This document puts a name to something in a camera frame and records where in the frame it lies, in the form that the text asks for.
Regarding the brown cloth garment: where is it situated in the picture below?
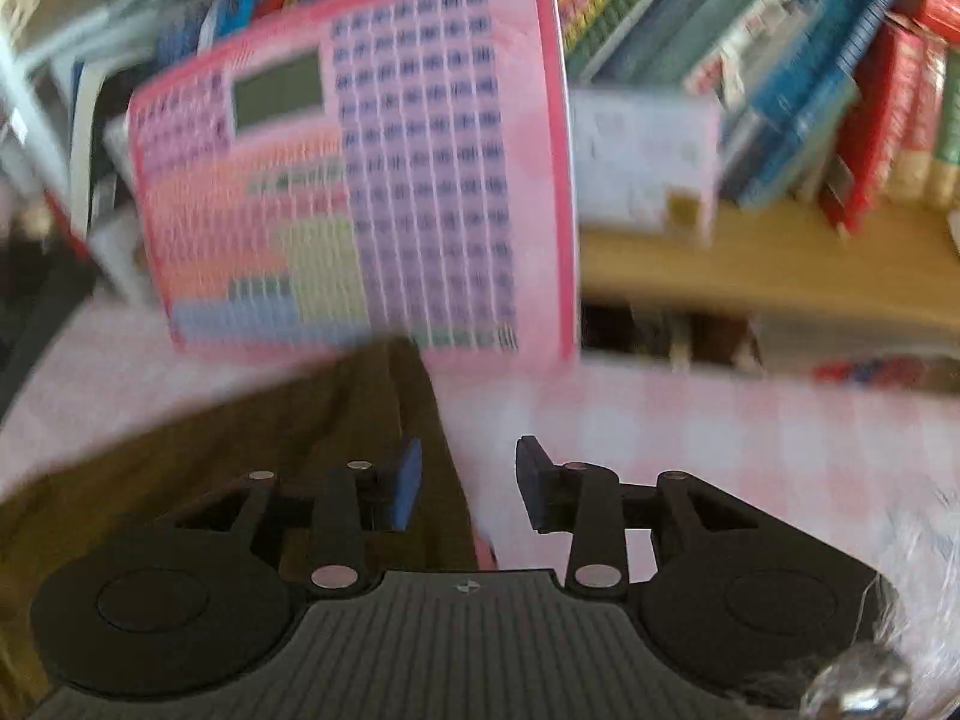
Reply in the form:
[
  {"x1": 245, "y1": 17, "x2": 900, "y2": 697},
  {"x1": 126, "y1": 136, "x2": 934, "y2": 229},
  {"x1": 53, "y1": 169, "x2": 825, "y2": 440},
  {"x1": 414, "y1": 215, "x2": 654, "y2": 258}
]
[{"x1": 2, "y1": 340, "x2": 478, "y2": 718}]

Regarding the pink checkered desk mat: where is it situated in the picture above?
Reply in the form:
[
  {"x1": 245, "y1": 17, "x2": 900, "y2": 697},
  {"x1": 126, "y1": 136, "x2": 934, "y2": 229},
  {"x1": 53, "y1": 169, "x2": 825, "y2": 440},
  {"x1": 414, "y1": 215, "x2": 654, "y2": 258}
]
[{"x1": 2, "y1": 301, "x2": 958, "y2": 569}]

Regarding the pink keyboard learning tablet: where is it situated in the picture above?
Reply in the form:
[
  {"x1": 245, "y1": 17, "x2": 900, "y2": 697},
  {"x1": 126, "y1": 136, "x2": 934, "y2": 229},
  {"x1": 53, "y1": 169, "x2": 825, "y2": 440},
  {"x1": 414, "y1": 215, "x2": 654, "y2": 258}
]
[{"x1": 127, "y1": 0, "x2": 578, "y2": 369}]

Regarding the white card box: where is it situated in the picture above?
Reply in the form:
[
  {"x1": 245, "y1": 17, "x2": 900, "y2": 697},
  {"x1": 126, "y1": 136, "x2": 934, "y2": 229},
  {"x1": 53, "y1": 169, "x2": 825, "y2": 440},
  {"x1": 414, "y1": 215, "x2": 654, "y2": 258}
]
[{"x1": 568, "y1": 85, "x2": 722, "y2": 245}]

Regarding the wooden bookshelf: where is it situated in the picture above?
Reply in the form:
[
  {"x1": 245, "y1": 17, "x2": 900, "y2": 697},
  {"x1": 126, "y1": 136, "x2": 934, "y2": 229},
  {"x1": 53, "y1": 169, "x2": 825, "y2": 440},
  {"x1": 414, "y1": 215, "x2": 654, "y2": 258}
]
[{"x1": 0, "y1": 0, "x2": 960, "y2": 392}]

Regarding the red book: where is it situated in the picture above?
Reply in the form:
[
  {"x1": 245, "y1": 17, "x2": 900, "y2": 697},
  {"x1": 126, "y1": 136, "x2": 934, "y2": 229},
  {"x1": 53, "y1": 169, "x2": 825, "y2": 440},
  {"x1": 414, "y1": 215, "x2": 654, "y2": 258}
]
[{"x1": 818, "y1": 20, "x2": 924, "y2": 236}]

